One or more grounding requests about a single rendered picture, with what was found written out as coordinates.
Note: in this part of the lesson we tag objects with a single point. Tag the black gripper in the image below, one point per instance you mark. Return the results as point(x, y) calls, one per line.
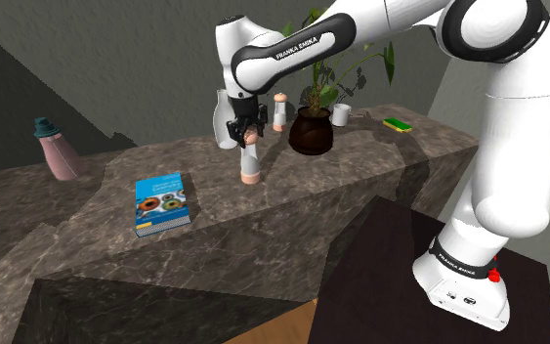
point(245, 109)

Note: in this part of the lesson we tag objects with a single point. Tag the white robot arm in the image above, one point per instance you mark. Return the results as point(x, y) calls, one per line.
point(517, 124)

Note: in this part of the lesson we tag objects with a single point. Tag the white pink pepper mill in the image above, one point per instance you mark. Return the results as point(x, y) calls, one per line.
point(279, 114)
point(250, 164)

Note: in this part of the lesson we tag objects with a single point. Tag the green plant in brown pot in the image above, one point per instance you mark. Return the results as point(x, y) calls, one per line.
point(310, 133)

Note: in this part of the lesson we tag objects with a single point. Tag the white cup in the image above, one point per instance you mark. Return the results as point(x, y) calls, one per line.
point(340, 115)

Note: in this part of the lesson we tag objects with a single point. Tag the blue book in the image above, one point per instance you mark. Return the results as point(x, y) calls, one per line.
point(160, 205)

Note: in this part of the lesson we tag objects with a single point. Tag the green and yellow sponge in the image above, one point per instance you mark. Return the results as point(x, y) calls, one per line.
point(397, 125)

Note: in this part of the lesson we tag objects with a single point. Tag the pink bottle with teal cap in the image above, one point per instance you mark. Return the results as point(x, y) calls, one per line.
point(62, 157)

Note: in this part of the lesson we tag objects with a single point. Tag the dark robot stand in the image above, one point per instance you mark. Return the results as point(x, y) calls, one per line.
point(374, 286)

